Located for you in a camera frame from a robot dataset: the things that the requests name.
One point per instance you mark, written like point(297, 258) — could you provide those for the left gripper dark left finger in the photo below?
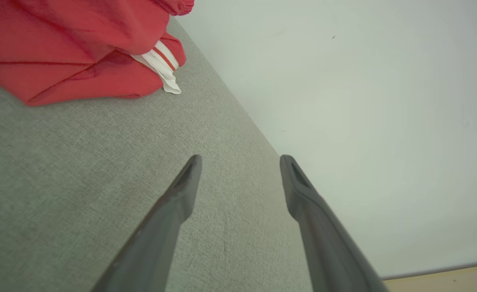
point(157, 243)

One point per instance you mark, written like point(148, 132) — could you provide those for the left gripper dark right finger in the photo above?
point(327, 251)

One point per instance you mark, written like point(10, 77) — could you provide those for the red jersey shirt white sleeves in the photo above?
point(60, 40)

